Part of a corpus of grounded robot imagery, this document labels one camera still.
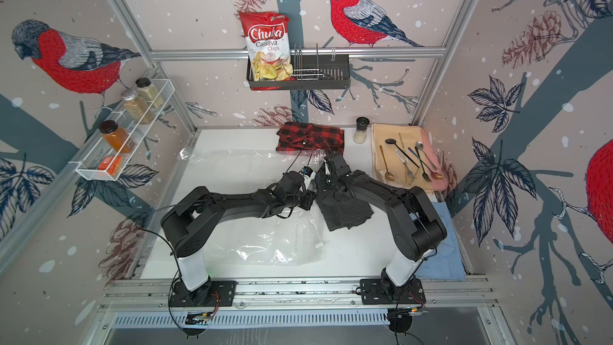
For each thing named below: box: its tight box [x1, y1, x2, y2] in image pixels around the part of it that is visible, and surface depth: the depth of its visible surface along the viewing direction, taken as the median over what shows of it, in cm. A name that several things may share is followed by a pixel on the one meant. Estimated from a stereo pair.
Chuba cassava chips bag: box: [239, 11, 295, 91], surface depth 84 cm
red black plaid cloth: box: [276, 122, 345, 155], surface depth 116 cm
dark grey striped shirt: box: [316, 194, 375, 232], surface depth 91 cm
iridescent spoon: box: [407, 146, 444, 180], surface depth 104 cm
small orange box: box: [97, 155, 123, 176], surface depth 68 cm
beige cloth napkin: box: [371, 123, 436, 193], surface depth 112 cm
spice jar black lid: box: [135, 77, 152, 88], surface depth 81 cm
